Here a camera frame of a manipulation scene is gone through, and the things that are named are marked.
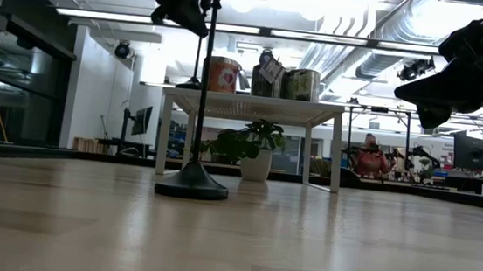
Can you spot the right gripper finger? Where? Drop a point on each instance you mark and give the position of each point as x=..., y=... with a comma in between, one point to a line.
x=432, y=115
x=447, y=85

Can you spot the medium black candlestick holder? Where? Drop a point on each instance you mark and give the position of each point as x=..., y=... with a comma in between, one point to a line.
x=190, y=85

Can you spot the floral scented candle tin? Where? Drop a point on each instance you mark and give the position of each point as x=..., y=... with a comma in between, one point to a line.
x=261, y=86

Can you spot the green scented candle tin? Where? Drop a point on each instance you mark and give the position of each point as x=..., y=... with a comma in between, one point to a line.
x=302, y=86

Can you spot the tall black candlestick holder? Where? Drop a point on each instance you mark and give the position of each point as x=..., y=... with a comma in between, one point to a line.
x=192, y=181

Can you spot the black lab robot arm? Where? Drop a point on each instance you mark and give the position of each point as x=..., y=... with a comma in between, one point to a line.
x=424, y=152

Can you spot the black ceiling spotlight cluster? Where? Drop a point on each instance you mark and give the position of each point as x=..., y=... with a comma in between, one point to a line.
x=413, y=71

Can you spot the long LED light bar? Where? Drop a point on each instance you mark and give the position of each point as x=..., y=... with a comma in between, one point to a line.
x=111, y=16

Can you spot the black desktop monitor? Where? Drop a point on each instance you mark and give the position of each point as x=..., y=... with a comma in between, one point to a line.
x=470, y=153

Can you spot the person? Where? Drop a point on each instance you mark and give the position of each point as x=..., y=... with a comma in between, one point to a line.
x=371, y=160

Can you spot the white perforated metal shelf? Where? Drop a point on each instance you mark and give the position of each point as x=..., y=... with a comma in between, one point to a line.
x=235, y=104

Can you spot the black monitor on pole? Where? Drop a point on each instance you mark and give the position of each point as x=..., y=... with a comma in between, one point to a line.
x=143, y=120

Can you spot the wooden slat crate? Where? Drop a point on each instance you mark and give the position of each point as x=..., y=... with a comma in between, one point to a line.
x=87, y=145

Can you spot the potted plant white pot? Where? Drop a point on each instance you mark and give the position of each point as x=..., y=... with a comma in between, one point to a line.
x=257, y=165

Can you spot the silver ventilation duct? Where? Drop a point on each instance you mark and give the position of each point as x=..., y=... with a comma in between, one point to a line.
x=388, y=56

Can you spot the black aluminium table frame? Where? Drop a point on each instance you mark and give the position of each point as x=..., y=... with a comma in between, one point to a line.
x=47, y=152

